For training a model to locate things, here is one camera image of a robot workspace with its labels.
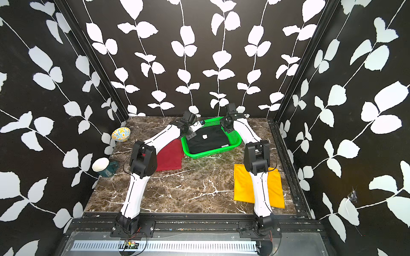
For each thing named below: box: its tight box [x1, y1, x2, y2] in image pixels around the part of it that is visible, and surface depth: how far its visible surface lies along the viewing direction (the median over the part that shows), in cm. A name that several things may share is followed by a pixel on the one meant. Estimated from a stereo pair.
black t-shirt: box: [186, 124, 231, 155], surface depth 109 cm
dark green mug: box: [91, 157, 119, 178], surface depth 86 cm
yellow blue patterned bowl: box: [111, 126, 131, 142], surface depth 110 cm
